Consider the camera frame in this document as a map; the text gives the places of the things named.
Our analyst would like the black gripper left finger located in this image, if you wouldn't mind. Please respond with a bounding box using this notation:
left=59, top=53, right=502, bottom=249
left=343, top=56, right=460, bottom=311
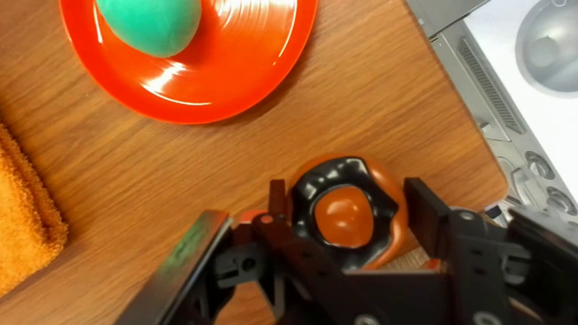
left=231, top=179, right=348, bottom=325

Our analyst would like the orange round plate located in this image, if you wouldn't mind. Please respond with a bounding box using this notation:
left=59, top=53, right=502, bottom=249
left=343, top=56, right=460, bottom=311
left=57, top=0, right=319, bottom=127

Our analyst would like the folded orange towel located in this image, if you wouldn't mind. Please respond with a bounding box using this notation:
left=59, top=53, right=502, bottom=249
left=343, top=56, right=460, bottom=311
left=0, top=123, right=70, bottom=298

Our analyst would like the chocolate iced toy doughnut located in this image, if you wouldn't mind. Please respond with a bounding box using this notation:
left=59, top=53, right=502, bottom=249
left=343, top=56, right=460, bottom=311
left=287, top=152, right=417, bottom=273

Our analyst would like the wooden table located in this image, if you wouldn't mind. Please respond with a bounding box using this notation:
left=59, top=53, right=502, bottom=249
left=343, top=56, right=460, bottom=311
left=0, top=0, right=509, bottom=325

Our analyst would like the green plush ball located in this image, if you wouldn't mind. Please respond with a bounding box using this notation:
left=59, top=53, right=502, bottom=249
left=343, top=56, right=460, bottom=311
left=95, top=0, right=204, bottom=60

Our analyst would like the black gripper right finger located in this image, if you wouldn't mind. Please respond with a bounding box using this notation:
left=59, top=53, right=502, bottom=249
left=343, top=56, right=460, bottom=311
left=402, top=177, right=513, bottom=325

